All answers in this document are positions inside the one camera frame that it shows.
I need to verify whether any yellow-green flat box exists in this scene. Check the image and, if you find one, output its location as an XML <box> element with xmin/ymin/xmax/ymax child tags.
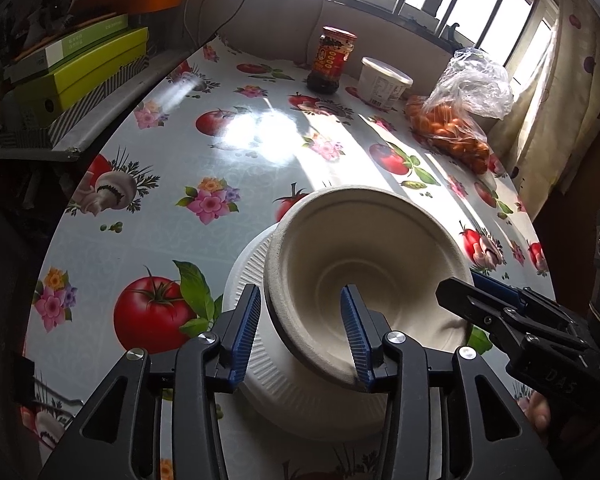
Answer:
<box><xmin>14</xmin><ymin>27</ymin><xmax>149</xmax><ymax>129</ymax></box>

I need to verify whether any patterned curtain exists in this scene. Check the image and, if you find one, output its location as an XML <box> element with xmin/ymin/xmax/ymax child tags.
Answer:
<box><xmin>488</xmin><ymin>0</ymin><xmax>600</xmax><ymax>218</ymax></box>

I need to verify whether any right hand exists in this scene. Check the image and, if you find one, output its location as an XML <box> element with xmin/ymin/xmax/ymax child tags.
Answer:
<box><xmin>524</xmin><ymin>391</ymin><xmax>550</xmax><ymax>432</ymax></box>

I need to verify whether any striped box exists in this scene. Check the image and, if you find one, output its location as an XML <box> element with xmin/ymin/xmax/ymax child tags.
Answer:
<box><xmin>0</xmin><ymin>55</ymin><xmax>149</xmax><ymax>150</ymax></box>

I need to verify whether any bag of small oranges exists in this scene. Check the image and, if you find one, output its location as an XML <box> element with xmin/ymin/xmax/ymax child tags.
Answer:
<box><xmin>404</xmin><ymin>48</ymin><xmax>514</xmax><ymax>176</ymax></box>

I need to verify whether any green and white box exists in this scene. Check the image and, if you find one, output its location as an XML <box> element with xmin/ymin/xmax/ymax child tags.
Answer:
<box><xmin>5</xmin><ymin>13</ymin><xmax>128</xmax><ymax>82</ymax></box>

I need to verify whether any black cable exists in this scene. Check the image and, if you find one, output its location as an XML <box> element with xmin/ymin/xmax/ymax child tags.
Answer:
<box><xmin>189</xmin><ymin>0</ymin><xmax>272</xmax><ymax>51</ymax></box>

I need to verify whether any white foam plate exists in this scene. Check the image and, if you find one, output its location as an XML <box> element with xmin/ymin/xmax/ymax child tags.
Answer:
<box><xmin>221</xmin><ymin>222</ymin><xmax>397</xmax><ymax>443</ymax></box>

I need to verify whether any beige paper bowl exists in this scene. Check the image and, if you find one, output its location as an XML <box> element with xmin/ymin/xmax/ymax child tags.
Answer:
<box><xmin>263</xmin><ymin>186</ymin><xmax>472</xmax><ymax>389</ymax></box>

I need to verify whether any white plastic tub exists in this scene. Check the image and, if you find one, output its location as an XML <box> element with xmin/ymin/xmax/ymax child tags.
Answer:
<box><xmin>356</xmin><ymin>56</ymin><xmax>413</xmax><ymax>110</ymax></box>

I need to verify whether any chili sauce glass jar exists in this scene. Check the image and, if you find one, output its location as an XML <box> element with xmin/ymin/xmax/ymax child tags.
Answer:
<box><xmin>306</xmin><ymin>26</ymin><xmax>358</xmax><ymax>94</ymax></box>

